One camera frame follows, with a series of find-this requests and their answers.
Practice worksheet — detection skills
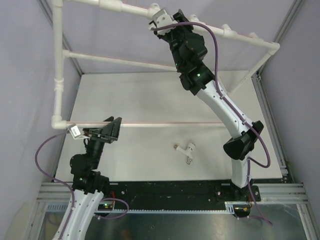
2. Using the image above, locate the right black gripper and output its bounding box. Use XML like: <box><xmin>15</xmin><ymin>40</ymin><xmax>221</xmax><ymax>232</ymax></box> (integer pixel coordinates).
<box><xmin>153</xmin><ymin>9</ymin><xmax>193</xmax><ymax>71</ymax></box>

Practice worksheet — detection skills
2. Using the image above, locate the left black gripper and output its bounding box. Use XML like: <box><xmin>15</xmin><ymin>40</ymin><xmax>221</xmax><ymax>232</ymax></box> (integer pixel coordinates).
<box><xmin>83</xmin><ymin>116</ymin><xmax>122</xmax><ymax>169</ymax></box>

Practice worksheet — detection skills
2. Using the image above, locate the white PVC pipe frame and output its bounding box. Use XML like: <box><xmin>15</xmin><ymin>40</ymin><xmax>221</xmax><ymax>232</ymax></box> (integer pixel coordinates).
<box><xmin>51</xmin><ymin>0</ymin><xmax>280</xmax><ymax>129</ymax></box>

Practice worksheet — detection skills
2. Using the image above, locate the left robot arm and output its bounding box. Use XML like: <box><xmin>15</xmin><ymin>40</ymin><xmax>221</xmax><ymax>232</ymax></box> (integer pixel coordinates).
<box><xmin>53</xmin><ymin>116</ymin><xmax>122</xmax><ymax>240</ymax></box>

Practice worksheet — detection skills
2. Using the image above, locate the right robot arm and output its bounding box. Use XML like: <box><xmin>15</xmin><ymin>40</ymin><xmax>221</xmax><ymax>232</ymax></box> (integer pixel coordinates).
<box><xmin>162</xmin><ymin>23</ymin><xmax>264</xmax><ymax>201</ymax></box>

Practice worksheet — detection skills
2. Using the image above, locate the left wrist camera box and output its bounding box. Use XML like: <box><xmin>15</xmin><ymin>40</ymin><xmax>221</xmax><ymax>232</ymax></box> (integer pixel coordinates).
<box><xmin>67</xmin><ymin>124</ymin><xmax>82</xmax><ymax>140</ymax></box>

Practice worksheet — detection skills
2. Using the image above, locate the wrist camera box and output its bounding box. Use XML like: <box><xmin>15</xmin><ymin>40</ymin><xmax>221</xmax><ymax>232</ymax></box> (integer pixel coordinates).
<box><xmin>67</xmin><ymin>124</ymin><xmax>82</xmax><ymax>140</ymax></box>
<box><xmin>149</xmin><ymin>8</ymin><xmax>173</xmax><ymax>31</ymax></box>

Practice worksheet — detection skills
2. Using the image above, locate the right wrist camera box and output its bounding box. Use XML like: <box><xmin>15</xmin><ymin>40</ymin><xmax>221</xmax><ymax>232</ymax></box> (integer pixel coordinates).
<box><xmin>149</xmin><ymin>8</ymin><xmax>173</xmax><ymax>31</ymax></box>

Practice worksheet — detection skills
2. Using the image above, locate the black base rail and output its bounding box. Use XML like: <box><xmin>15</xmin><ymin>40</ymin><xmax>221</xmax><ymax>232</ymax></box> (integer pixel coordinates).
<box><xmin>84</xmin><ymin>174</ymin><xmax>262</xmax><ymax>211</ymax></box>

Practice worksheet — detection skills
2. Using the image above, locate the aluminium table frame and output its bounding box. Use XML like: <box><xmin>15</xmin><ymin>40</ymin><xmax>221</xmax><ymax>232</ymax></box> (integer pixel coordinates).
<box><xmin>27</xmin><ymin>183</ymin><xmax>320</xmax><ymax>240</ymax></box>

